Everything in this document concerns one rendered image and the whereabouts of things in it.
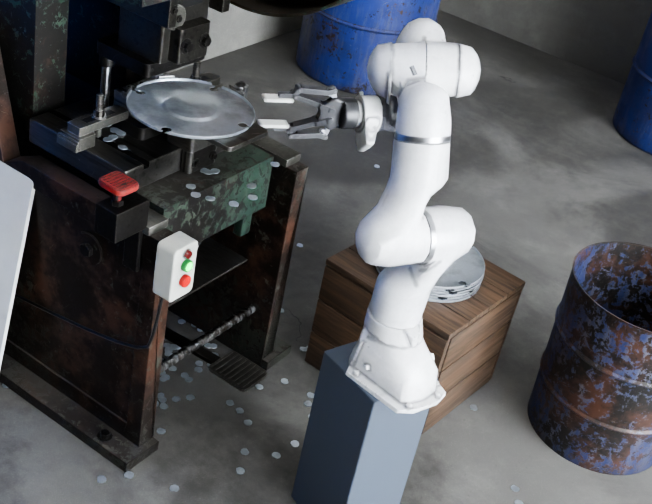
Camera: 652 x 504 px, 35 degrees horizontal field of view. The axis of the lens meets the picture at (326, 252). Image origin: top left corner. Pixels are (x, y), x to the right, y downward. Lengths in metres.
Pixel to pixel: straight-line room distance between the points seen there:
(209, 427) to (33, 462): 0.44
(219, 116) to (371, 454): 0.82
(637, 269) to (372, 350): 1.06
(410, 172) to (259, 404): 1.00
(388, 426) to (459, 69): 0.76
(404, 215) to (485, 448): 1.01
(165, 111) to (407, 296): 0.70
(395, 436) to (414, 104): 0.75
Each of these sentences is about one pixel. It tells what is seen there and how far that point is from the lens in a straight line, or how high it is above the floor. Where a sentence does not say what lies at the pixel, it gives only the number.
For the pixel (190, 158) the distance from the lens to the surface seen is 2.35.
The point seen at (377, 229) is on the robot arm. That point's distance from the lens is 1.95.
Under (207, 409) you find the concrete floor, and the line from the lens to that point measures 2.71.
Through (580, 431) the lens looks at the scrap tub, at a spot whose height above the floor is 0.11.
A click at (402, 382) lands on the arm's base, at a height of 0.51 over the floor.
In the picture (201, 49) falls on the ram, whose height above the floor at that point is 0.91.
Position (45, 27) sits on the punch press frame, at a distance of 2.39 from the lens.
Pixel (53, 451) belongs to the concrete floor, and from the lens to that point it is 2.57.
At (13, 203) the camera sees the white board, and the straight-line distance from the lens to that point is 2.47.
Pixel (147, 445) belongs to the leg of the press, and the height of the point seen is 0.03.
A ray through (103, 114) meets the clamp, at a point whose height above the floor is 0.76.
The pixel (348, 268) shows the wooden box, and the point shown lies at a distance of 2.69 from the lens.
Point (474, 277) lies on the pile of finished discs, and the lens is 2.70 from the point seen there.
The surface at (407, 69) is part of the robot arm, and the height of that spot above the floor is 1.08.
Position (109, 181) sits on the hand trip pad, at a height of 0.76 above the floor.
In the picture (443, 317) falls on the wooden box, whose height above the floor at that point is 0.35.
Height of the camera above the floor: 1.82
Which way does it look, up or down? 33 degrees down
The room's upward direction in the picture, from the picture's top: 12 degrees clockwise
